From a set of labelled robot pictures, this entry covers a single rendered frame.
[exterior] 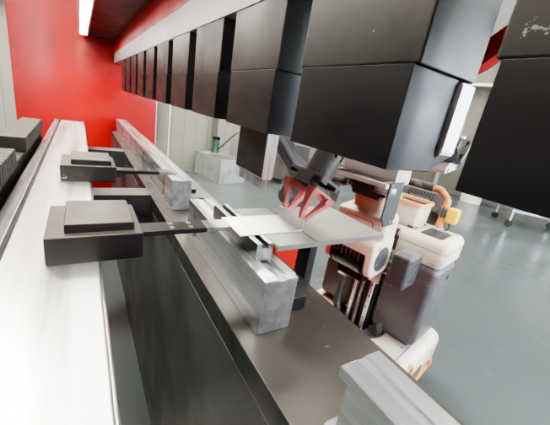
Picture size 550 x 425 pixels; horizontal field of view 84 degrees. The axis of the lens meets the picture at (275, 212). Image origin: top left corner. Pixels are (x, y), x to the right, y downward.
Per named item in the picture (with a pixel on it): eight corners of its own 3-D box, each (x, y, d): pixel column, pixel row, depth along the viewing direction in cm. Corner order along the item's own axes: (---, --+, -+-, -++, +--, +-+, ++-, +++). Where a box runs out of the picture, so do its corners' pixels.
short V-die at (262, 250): (271, 259, 51) (273, 243, 50) (255, 260, 50) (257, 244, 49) (225, 216, 67) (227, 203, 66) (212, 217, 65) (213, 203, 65)
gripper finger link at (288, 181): (286, 216, 58) (311, 173, 57) (266, 204, 63) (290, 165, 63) (308, 228, 62) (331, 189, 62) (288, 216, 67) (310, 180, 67)
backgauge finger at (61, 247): (240, 247, 50) (245, 219, 49) (45, 267, 37) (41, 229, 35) (215, 220, 60) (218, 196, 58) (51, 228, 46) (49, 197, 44)
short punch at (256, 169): (270, 191, 50) (279, 132, 47) (259, 191, 49) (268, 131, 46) (244, 176, 58) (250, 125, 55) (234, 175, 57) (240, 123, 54)
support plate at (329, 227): (383, 239, 64) (384, 234, 63) (277, 251, 50) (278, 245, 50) (327, 209, 78) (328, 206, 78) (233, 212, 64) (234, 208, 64)
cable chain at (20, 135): (27, 153, 79) (25, 137, 78) (-3, 151, 76) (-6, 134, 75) (43, 130, 114) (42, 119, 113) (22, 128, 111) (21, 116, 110)
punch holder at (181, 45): (218, 114, 76) (226, 40, 71) (185, 109, 72) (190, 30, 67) (200, 109, 88) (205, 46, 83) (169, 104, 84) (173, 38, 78)
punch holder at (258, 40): (317, 140, 45) (342, 12, 40) (267, 134, 40) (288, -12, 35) (267, 126, 57) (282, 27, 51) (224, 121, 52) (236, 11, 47)
